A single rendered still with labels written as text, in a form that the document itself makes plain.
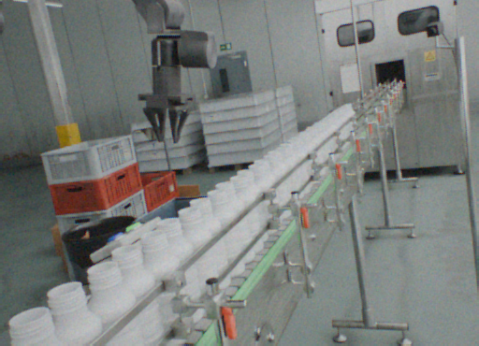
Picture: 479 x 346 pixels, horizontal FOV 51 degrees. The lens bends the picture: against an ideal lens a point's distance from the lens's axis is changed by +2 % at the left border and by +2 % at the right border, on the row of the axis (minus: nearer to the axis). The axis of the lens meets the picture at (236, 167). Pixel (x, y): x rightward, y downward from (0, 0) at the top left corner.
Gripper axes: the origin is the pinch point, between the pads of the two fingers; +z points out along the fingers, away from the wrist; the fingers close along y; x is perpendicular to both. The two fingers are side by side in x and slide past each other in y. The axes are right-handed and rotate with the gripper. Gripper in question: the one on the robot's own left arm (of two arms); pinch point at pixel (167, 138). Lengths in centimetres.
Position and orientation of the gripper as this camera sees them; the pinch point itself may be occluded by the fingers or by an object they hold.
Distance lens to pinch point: 102.2
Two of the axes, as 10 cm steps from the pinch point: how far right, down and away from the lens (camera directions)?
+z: -0.1, 9.8, 2.2
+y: -9.4, -0.8, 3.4
